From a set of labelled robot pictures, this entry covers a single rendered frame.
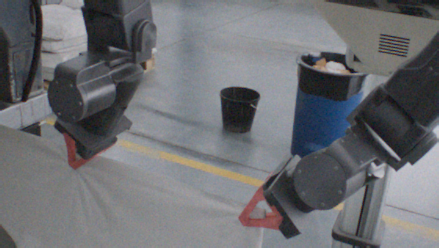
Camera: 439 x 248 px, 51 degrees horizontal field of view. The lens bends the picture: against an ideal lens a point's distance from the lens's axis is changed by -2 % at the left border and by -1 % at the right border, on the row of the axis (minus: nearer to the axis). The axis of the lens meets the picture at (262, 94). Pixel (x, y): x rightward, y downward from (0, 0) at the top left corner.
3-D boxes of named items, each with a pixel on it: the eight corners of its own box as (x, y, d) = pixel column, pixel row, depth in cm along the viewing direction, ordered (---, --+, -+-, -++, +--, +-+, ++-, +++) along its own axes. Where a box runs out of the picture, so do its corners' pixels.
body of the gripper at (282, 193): (258, 195, 54) (308, 168, 50) (286, 158, 63) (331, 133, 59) (289, 240, 54) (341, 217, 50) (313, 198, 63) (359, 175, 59)
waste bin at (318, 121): (361, 147, 329) (378, 60, 306) (346, 181, 283) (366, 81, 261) (296, 132, 343) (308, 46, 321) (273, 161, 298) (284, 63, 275)
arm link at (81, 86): (158, 19, 60) (105, 6, 63) (98, 33, 50) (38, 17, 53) (153, 104, 64) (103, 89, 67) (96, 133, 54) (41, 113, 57)
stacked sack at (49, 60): (119, 58, 386) (119, 41, 381) (65, 79, 327) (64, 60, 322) (78, 49, 398) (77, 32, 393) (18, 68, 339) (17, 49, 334)
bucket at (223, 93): (263, 124, 350) (266, 92, 341) (248, 139, 324) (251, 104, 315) (226, 115, 359) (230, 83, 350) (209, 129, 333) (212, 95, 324)
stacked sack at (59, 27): (121, 30, 378) (121, 12, 373) (62, 46, 319) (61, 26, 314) (80, 21, 391) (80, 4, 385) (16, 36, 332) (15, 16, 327)
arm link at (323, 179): (444, 136, 50) (387, 82, 53) (422, 155, 40) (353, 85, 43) (370, 206, 55) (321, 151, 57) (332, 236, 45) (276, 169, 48)
